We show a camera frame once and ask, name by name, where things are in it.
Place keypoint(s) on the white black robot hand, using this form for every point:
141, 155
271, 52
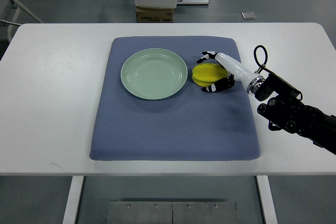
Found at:
236, 73

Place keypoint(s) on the yellow starfruit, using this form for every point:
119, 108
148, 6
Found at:
206, 74

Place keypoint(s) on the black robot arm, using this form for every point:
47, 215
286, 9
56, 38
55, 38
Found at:
285, 111

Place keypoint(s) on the grey floor plate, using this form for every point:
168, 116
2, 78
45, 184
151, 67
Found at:
248, 15

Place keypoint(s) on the light green plate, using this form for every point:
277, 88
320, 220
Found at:
154, 74

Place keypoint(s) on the blue textured mat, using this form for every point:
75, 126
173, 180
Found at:
191, 125

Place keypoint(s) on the white floor foot bar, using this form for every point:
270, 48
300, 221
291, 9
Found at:
193, 2

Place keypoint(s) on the white table leg right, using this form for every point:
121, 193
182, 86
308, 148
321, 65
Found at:
266, 200

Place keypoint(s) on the white table leg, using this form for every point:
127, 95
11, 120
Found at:
74, 195
266, 200

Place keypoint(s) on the cardboard box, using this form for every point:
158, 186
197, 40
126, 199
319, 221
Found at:
154, 15

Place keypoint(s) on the white table leg left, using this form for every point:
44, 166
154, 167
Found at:
74, 195

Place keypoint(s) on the metal base plate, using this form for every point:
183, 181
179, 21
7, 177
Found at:
172, 212

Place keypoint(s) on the white chair frame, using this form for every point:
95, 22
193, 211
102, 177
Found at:
10, 11

